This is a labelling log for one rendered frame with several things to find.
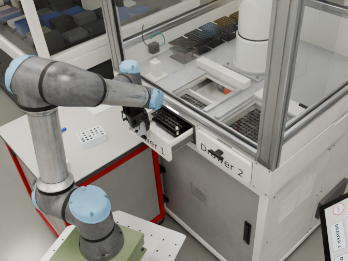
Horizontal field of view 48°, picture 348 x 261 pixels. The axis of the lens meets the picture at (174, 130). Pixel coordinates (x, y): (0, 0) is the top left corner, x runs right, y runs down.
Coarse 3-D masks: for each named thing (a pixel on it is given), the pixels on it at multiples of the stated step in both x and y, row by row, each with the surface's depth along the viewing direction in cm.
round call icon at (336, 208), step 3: (342, 201) 118; (336, 204) 120; (339, 204) 119; (342, 204) 118; (333, 207) 120; (336, 207) 119; (339, 207) 118; (342, 207) 117; (333, 210) 119; (336, 210) 118; (339, 210) 117; (342, 210) 116; (333, 213) 118; (336, 213) 118; (339, 213) 117; (333, 216) 118
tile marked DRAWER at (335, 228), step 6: (336, 222) 116; (342, 222) 114; (330, 228) 116; (336, 228) 114; (342, 228) 112; (330, 234) 115; (336, 234) 113; (342, 234) 111; (336, 240) 112; (342, 240) 110; (336, 246) 110; (342, 246) 109
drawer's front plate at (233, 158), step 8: (200, 136) 163; (208, 136) 160; (200, 144) 166; (208, 144) 161; (216, 144) 157; (224, 152) 155; (232, 152) 152; (216, 160) 162; (224, 160) 158; (232, 160) 153; (240, 160) 149; (224, 168) 161; (232, 168) 156; (240, 168) 152; (248, 168) 148; (248, 176) 150
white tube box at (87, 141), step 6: (96, 126) 190; (84, 132) 187; (90, 132) 187; (96, 132) 187; (102, 132) 187; (78, 138) 185; (84, 138) 184; (90, 138) 184; (96, 138) 184; (102, 138) 186; (84, 144) 182; (90, 144) 184
